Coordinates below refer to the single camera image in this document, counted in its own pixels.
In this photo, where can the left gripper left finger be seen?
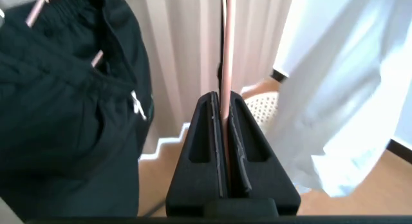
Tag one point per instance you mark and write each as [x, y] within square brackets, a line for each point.
[180, 185]

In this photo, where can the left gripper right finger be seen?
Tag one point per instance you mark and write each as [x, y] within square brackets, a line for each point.
[273, 185]

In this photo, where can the white printed T-shirt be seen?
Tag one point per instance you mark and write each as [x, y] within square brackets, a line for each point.
[338, 89]

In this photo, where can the pink clothes hanger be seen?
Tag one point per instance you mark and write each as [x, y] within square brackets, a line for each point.
[33, 13]
[228, 56]

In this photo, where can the black shorts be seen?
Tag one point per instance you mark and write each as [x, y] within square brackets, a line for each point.
[48, 121]

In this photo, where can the white laundry basket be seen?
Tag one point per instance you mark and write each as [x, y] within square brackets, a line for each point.
[264, 108]

